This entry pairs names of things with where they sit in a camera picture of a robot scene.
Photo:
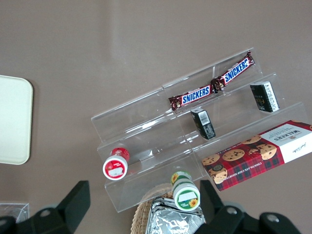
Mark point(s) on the light oval wicker basket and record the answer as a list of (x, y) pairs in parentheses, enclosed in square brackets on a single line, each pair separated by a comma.
[(140, 219)]

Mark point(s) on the beige plastic tray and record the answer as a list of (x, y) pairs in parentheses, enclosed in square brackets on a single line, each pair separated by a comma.
[(13, 119)]

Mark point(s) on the green lid sunflower cup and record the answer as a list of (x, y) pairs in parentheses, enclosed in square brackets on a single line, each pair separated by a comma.
[(186, 197)]

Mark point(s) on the clear acrylic stepped stand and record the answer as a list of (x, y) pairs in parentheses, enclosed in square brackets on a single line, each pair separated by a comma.
[(146, 117)]

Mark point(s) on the small black box barcode side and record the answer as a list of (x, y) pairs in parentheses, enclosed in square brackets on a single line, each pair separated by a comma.
[(204, 124)]

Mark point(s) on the Snickers chocolate bar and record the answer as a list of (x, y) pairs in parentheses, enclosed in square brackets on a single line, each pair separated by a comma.
[(195, 93), (235, 70)]

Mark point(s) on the clear acrylic bottle rack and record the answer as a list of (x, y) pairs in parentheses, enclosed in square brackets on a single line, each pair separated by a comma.
[(14, 209)]

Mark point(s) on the red lid yogurt cup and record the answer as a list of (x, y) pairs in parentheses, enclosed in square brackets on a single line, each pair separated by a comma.
[(115, 168)]

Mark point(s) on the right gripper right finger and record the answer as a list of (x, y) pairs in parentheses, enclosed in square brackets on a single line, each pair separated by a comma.
[(226, 219)]

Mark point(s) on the small black box white side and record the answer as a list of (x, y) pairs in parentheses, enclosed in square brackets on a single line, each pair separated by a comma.
[(264, 97)]

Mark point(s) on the aluminium foil container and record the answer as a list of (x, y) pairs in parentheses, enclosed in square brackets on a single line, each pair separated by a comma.
[(170, 221)]

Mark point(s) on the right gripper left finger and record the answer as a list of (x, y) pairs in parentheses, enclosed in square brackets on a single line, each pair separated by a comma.
[(61, 219)]

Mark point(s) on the Walkers tartan cookie box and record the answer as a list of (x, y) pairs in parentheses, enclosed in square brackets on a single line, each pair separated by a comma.
[(243, 168)]

